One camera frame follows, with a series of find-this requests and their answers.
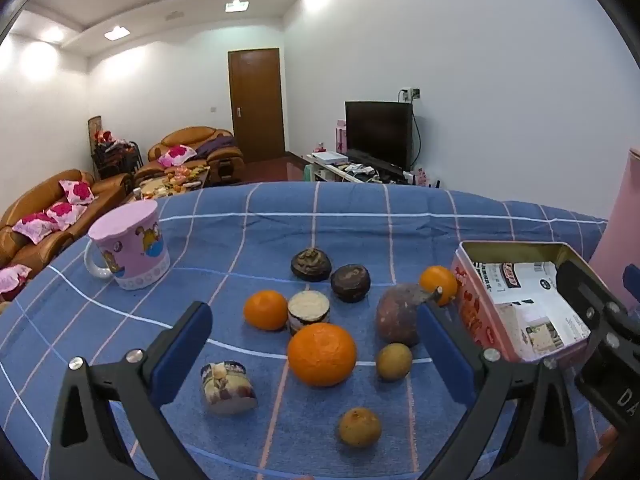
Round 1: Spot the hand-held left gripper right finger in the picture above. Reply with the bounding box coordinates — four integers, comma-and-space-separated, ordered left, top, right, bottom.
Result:
416, 286, 581, 480

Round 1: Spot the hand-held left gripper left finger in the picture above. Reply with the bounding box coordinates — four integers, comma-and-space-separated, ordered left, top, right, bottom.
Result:
48, 302, 214, 480

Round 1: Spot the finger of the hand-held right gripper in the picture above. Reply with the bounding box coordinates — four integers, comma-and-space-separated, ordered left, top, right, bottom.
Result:
555, 258, 629, 334
623, 264, 640, 306

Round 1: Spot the small yellow-brown longan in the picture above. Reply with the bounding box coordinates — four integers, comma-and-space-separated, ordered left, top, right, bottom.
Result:
338, 407, 382, 447
376, 343, 413, 381

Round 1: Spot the red printed tin box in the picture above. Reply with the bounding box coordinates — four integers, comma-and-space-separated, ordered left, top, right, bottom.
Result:
451, 241, 608, 363

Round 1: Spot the purple-brown passion fruit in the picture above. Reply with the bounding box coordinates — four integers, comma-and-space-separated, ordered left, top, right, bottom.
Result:
376, 283, 430, 348

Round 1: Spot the small orange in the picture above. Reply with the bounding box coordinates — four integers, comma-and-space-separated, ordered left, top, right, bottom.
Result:
419, 265, 459, 307

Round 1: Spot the medium orange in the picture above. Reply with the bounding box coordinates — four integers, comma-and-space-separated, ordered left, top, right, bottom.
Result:
243, 290, 289, 332

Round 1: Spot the large orange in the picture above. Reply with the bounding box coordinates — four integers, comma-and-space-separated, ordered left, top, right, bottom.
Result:
287, 322, 358, 387

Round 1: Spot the printed paper sheet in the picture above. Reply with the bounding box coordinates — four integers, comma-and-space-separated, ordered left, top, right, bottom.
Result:
474, 260, 593, 356

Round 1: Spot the small printed jelly cup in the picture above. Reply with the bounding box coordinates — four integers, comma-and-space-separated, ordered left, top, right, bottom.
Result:
200, 360, 259, 416

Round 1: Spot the tall pink container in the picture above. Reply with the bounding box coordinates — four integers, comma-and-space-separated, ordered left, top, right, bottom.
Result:
589, 147, 640, 306

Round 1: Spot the pink cartoon mug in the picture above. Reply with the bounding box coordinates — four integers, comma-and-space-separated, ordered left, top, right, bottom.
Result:
83, 210, 171, 291

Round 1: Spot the smooth dark water chestnut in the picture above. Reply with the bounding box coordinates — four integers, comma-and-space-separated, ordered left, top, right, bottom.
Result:
330, 263, 372, 303

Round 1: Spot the cut white-topped water chestnut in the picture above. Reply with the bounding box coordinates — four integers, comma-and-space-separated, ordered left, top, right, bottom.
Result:
287, 290, 331, 336

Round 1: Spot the pink mug lid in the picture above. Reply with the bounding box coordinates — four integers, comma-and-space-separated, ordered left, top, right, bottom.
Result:
88, 199, 159, 241

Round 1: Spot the sprouted dark water chestnut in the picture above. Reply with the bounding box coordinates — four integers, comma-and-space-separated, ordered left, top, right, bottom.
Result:
291, 247, 332, 282

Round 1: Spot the wooden coffee table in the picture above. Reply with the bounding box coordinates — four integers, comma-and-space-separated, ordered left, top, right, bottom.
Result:
132, 165, 212, 202

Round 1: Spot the assorted food pile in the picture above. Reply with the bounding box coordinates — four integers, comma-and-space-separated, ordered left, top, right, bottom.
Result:
141, 165, 211, 196

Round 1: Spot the pink floral pillow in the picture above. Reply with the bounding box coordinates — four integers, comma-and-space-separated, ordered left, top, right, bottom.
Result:
0, 264, 32, 295
12, 213, 60, 245
158, 145, 197, 167
59, 180, 95, 205
46, 202, 87, 231

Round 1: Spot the blue plaid cloth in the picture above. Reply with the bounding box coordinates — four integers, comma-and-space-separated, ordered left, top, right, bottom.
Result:
0, 181, 640, 480

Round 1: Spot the white television stand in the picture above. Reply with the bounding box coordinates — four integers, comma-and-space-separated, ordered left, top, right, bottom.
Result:
302, 152, 416, 186

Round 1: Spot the chair with piled clothes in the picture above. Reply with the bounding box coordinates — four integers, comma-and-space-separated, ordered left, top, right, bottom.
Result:
91, 130, 143, 179

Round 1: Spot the purple blanket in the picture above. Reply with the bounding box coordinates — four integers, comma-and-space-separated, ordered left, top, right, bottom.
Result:
197, 135, 236, 157

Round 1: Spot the brown leather armchair sofa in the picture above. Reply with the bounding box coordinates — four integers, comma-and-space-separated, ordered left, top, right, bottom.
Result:
146, 126, 245, 186

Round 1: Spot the long brown leather sofa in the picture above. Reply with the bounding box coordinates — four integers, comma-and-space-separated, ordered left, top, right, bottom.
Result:
0, 170, 133, 271

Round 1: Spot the black television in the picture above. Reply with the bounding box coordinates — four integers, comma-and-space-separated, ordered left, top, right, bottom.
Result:
345, 101, 414, 171

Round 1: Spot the framed picture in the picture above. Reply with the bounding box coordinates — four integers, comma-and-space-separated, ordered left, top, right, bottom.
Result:
88, 116, 104, 161

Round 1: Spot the brown wooden door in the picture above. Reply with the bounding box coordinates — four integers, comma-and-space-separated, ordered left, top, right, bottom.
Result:
228, 48, 288, 163

